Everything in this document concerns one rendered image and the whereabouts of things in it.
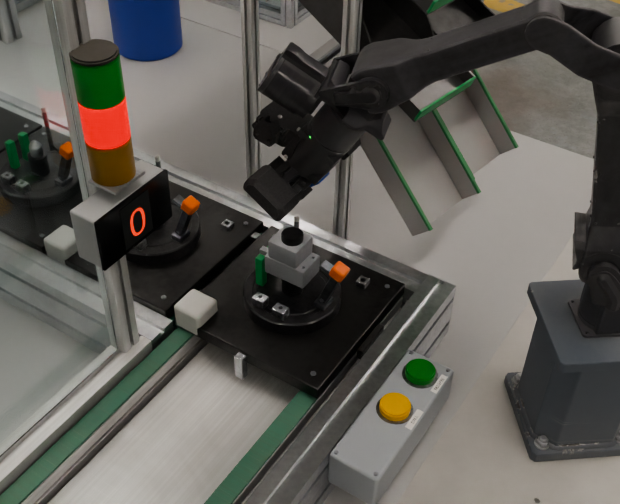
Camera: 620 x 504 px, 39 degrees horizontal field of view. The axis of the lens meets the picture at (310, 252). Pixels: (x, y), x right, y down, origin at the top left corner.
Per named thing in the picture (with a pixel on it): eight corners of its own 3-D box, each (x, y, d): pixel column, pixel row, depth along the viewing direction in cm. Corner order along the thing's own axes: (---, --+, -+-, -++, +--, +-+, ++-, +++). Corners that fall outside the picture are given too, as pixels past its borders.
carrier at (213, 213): (263, 231, 140) (262, 167, 132) (166, 321, 125) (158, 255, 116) (148, 179, 150) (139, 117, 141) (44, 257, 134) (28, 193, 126)
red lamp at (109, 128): (140, 133, 96) (135, 94, 93) (109, 155, 93) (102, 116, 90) (106, 119, 98) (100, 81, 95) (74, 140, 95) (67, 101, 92)
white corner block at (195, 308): (219, 319, 125) (218, 299, 123) (200, 338, 122) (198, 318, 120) (194, 306, 127) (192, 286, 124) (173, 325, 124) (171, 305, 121)
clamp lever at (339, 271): (333, 298, 122) (351, 268, 116) (325, 307, 121) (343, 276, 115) (312, 283, 123) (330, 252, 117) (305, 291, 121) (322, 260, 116)
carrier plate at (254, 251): (404, 293, 130) (405, 283, 128) (317, 399, 115) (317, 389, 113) (271, 234, 139) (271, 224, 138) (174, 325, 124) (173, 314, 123)
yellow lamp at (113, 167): (145, 170, 100) (140, 134, 96) (115, 192, 96) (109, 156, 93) (112, 155, 102) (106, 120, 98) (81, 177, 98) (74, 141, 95)
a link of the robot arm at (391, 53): (640, 45, 91) (614, -47, 86) (645, 85, 85) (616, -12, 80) (387, 121, 105) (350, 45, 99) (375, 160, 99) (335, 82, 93)
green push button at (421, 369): (439, 375, 118) (441, 365, 117) (425, 394, 115) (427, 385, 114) (413, 362, 119) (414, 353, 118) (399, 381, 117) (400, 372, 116)
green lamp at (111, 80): (135, 94, 93) (129, 52, 90) (102, 115, 90) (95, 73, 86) (100, 80, 95) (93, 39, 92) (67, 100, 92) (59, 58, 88)
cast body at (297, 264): (319, 271, 122) (321, 233, 117) (302, 289, 119) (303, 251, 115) (270, 249, 125) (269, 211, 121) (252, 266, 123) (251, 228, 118)
